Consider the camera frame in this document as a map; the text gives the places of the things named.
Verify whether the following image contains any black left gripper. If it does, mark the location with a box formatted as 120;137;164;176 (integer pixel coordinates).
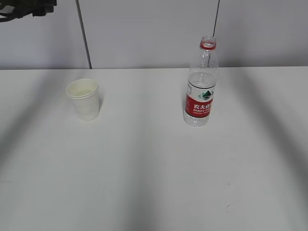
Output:
0;0;57;22

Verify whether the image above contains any white paper cup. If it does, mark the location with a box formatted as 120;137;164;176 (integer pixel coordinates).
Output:
66;79;100;121

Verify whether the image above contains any clear water bottle red label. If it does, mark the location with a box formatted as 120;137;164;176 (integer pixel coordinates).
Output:
183;36;218;127

